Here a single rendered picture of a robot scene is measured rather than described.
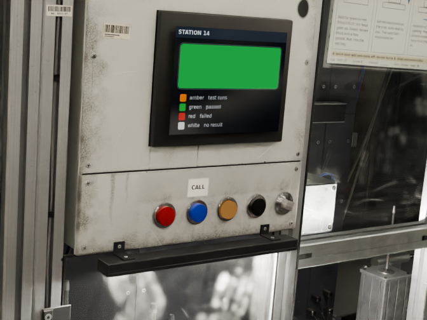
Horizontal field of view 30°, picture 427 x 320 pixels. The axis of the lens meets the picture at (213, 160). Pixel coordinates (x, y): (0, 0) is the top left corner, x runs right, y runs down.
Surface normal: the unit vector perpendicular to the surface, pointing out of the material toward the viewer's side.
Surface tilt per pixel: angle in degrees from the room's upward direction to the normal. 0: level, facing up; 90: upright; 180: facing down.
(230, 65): 90
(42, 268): 90
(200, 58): 90
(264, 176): 90
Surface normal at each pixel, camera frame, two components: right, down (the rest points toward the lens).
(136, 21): 0.57, 0.20
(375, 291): -0.81, 0.04
